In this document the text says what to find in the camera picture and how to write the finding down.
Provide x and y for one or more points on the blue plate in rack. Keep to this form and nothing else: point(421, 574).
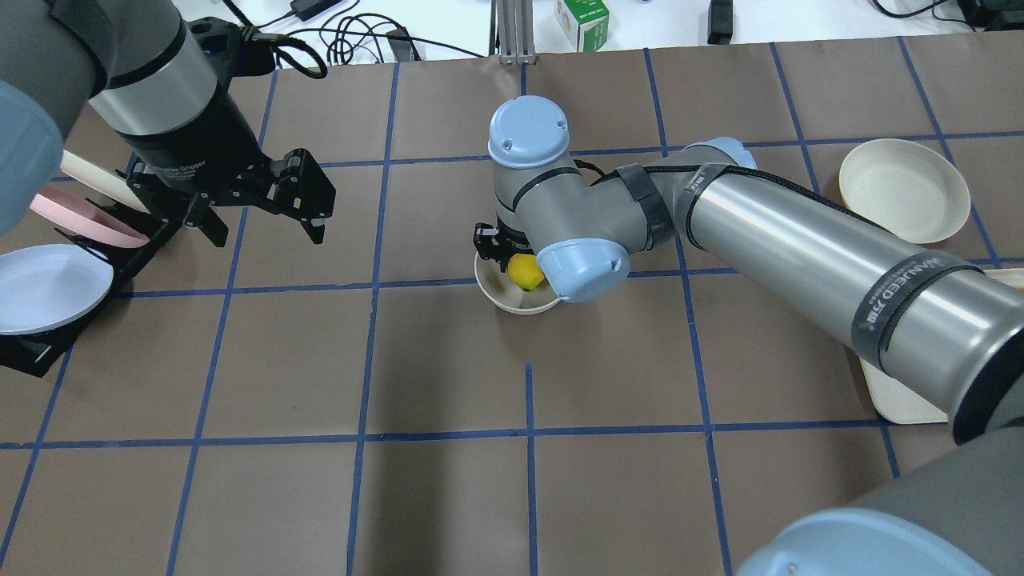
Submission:
point(49, 286)

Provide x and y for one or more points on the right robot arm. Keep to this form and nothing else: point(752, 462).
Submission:
point(960, 515)

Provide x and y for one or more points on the black power adapter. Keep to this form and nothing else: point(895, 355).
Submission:
point(305, 10)

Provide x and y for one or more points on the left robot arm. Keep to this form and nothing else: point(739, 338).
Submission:
point(161, 83)

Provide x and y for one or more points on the pink plate in rack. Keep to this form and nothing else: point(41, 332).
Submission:
point(80, 216)

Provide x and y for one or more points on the cream round plate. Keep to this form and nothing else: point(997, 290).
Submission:
point(907, 188)

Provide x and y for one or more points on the cream rectangular tray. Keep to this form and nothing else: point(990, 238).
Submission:
point(904, 400)

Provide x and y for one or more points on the black dish rack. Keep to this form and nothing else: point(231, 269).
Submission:
point(34, 354)

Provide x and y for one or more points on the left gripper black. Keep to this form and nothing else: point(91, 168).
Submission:
point(194, 145)

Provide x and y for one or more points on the yellow lemon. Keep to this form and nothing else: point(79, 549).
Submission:
point(525, 272)

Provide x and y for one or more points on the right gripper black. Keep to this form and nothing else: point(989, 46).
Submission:
point(489, 241)

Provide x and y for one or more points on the green white carton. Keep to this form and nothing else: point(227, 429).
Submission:
point(585, 23)

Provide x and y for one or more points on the white ceramic bowl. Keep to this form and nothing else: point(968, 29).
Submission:
point(507, 296)

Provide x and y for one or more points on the aluminium frame post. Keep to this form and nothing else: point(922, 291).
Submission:
point(512, 32)

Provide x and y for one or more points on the cream plate in rack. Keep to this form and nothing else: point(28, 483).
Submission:
point(101, 180)

